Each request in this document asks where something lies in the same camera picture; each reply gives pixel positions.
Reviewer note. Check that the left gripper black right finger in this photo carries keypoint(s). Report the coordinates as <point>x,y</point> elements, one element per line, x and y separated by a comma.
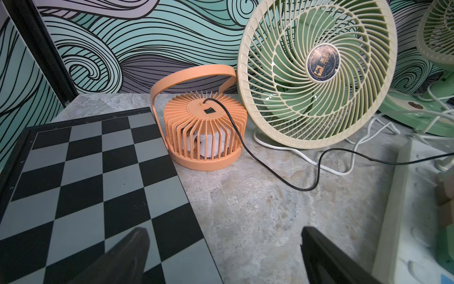
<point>326,263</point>

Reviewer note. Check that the cream green round fan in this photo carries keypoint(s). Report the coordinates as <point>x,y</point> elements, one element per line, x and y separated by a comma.
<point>312,73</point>

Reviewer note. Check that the black grey chessboard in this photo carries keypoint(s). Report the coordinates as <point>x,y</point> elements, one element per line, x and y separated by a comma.
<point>72,190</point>

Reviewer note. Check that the green pedestal desk fan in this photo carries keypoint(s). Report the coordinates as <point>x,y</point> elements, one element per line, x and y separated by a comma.
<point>424,76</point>

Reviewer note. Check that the white multicolour power strip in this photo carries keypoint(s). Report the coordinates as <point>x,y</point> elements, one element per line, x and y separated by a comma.
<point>406,251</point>

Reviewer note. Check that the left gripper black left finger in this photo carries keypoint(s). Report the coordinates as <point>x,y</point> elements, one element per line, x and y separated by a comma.
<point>122,264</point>

